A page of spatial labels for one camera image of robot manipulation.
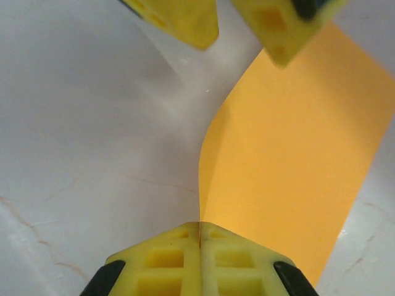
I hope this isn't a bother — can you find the orange paper sheet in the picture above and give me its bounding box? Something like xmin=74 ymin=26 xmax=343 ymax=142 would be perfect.
xmin=196 ymin=23 xmax=395 ymax=286

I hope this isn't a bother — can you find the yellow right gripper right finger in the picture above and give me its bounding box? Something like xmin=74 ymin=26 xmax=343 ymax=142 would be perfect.
xmin=199 ymin=221 xmax=291 ymax=296

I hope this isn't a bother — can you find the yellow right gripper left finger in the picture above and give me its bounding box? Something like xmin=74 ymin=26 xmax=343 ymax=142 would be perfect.
xmin=105 ymin=221 xmax=201 ymax=296

